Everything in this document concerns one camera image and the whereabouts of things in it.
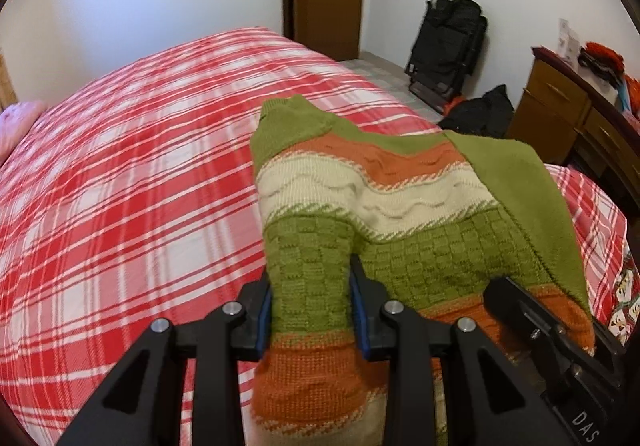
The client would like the orange clothes pile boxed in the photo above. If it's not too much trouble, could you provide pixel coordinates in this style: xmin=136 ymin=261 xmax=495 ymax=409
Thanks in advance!
xmin=577 ymin=41 xmax=626 ymax=82

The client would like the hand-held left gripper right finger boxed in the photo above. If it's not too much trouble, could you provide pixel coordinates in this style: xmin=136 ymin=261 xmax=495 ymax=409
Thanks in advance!
xmin=349 ymin=256 xmax=546 ymax=446

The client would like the green knitted sweater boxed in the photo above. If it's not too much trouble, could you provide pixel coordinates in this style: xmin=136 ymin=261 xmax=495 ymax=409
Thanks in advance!
xmin=250 ymin=95 xmax=598 ymax=446

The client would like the pink quilt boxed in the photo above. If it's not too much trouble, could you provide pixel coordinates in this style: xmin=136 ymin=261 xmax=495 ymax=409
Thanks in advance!
xmin=0 ymin=100 xmax=47 ymax=167

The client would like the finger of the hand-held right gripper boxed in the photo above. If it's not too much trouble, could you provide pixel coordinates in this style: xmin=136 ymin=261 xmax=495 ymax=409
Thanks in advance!
xmin=482 ymin=277 xmax=626 ymax=377

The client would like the white card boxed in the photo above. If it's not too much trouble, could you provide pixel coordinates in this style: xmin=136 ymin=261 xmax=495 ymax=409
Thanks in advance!
xmin=556 ymin=18 xmax=581 ymax=64

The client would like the red plaid bedsheet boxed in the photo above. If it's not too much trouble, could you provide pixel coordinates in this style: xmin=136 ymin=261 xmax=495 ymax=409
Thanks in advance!
xmin=0 ymin=26 xmax=628 ymax=446

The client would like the black bag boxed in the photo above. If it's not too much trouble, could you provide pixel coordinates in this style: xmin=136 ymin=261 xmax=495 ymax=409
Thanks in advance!
xmin=437 ymin=84 xmax=514 ymax=139

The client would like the wooden dresser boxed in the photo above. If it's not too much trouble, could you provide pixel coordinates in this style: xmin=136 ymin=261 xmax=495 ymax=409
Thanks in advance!
xmin=506 ymin=46 xmax=640 ymax=217

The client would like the black suitcase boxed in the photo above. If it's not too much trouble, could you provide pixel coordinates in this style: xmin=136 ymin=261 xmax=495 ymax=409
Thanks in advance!
xmin=404 ymin=0 xmax=488 ymax=114

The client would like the printed cloth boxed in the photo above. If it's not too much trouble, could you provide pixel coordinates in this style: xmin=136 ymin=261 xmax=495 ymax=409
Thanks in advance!
xmin=602 ymin=251 xmax=640 ymax=347

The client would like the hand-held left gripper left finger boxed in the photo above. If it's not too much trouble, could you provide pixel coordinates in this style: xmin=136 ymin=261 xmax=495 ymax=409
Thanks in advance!
xmin=57 ymin=276 xmax=273 ymax=446

